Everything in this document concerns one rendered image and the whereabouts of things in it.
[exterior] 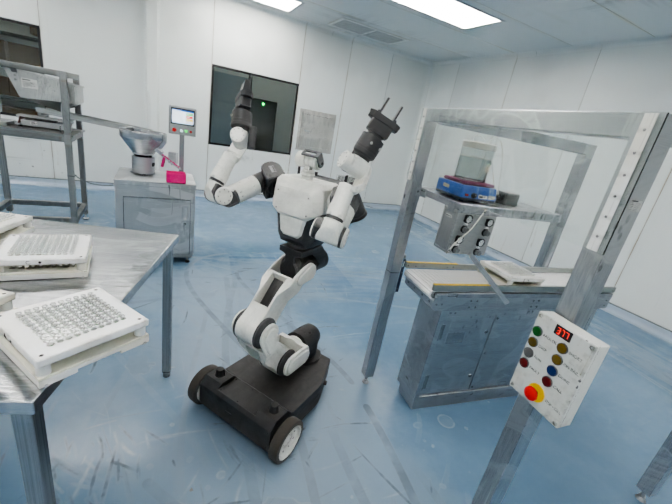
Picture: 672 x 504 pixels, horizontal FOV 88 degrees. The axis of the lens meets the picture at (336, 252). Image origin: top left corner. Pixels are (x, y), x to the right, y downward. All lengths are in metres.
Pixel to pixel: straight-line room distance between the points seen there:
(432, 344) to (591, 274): 1.06
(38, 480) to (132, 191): 2.55
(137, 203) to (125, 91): 2.96
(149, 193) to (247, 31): 3.62
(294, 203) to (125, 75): 4.86
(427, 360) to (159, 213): 2.53
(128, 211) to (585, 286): 3.19
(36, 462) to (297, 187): 1.15
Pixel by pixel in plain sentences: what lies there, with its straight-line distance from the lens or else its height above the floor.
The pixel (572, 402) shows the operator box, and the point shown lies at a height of 0.90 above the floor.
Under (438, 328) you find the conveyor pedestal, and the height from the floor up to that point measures 0.56.
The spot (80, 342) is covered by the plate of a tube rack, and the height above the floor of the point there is 0.90.
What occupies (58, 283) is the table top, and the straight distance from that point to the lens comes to 1.46.
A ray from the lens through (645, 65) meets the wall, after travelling 5.44.
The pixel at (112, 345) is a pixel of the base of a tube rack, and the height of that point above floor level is 0.85.
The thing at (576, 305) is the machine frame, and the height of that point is 1.12.
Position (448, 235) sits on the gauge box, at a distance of 1.64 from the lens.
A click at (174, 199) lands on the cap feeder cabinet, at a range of 3.43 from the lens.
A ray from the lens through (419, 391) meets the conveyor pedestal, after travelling 2.19.
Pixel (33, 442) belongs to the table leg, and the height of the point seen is 0.70.
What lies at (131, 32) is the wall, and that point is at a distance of 6.18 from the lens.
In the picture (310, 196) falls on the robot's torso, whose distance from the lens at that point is 1.47.
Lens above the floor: 1.46
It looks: 19 degrees down
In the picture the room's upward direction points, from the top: 10 degrees clockwise
